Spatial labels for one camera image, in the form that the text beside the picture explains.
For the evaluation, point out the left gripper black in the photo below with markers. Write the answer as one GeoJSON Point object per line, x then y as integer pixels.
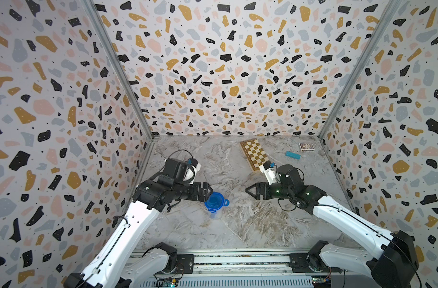
{"type": "Point", "coordinates": [196, 195]}

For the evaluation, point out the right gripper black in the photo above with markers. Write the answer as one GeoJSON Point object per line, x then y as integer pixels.
{"type": "Point", "coordinates": [258, 187]}

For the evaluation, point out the blue container lid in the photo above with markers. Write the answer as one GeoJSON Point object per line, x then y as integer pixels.
{"type": "Point", "coordinates": [215, 202]}

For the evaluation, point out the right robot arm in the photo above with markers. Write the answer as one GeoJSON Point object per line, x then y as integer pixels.
{"type": "Point", "coordinates": [389, 258]}

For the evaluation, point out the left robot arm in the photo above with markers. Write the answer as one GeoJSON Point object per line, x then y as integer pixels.
{"type": "Point", "coordinates": [110, 269]}

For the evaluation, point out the wooden chessboard box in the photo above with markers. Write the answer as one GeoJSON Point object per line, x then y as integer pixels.
{"type": "Point", "coordinates": [254, 154]}

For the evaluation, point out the teal rectangular block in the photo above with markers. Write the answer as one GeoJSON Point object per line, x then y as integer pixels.
{"type": "Point", "coordinates": [293, 155]}

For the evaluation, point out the playing card box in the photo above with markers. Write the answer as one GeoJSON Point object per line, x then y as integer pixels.
{"type": "Point", "coordinates": [306, 147]}

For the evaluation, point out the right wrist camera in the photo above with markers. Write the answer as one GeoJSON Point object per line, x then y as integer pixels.
{"type": "Point", "coordinates": [269, 169]}

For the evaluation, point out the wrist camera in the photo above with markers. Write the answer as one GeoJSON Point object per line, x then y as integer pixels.
{"type": "Point", "coordinates": [181, 172]}
{"type": "Point", "coordinates": [269, 169]}

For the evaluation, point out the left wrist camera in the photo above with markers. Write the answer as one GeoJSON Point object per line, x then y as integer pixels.
{"type": "Point", "coordinates": [181, 172]}

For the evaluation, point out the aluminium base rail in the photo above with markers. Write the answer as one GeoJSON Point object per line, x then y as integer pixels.
{"type": "Point", "coordinates": [252, 268]}

